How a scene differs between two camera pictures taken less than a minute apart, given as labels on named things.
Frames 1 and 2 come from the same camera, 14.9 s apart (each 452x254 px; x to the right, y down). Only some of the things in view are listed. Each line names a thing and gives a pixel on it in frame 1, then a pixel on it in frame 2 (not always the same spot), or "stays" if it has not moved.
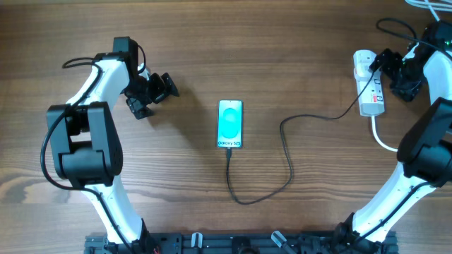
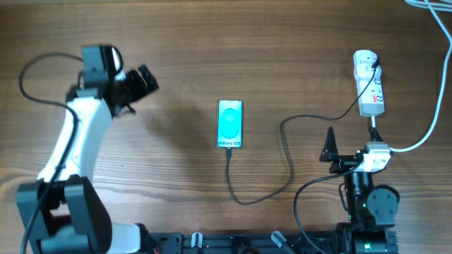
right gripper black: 407,90 to 330,154
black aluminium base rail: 241,243 stays
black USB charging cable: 288,180 stays
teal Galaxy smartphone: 229,123 stays
